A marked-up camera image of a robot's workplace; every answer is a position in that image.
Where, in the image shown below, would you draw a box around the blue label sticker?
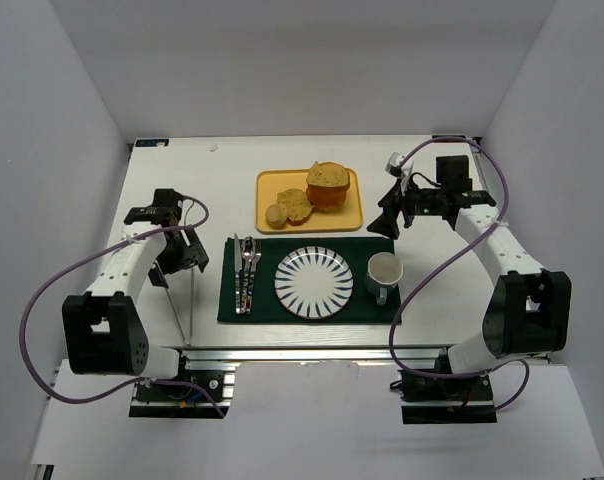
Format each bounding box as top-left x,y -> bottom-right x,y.
134,138 -> 169,148

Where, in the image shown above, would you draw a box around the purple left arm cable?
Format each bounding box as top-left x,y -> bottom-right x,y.
18,195 -> 228,419

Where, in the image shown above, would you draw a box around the table knife patterned handle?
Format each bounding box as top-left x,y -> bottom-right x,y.
233,235 -> 243,315

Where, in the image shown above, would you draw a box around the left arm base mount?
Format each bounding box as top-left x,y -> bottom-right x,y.
129,350 -> 238,420

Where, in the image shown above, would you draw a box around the small round bread roll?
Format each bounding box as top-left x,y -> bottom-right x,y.
265,203 -> 288,229

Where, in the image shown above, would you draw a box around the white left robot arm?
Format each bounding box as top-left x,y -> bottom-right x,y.
62,189 -> 209,380

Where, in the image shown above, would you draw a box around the dark green placemat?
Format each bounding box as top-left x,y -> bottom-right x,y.
217,237 -> 401,325

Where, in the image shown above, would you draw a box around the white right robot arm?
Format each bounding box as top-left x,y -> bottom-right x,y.
367,156 -> 572,378

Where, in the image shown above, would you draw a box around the herb bread slice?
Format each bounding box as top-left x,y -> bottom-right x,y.
276,188 -> 314,225

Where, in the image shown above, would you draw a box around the metal food tongs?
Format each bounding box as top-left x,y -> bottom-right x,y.
165,268 -> 195,346

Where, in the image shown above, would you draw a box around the yellow plastic tray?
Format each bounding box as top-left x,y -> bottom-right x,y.
254,168 -> 365,235

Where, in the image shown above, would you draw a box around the large round bread loaf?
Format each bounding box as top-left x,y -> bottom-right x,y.
306,162 -> 350,211

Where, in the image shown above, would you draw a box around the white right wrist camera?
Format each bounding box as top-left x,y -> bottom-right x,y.
385,152 -> 414,194

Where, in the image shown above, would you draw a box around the fork patterned handle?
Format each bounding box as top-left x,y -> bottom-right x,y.
246,238 -> 262,314

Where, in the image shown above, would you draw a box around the aluminium front rail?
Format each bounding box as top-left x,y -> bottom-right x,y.
179,344 -> 458,365

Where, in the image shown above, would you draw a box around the pale green mug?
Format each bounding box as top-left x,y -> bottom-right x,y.
365,252 -> 404,306

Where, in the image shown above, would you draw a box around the white blue striped plate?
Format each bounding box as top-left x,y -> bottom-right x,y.
274,246 -> 354,321

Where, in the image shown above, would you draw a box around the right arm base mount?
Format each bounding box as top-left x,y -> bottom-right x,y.
389,370 -> 497,425

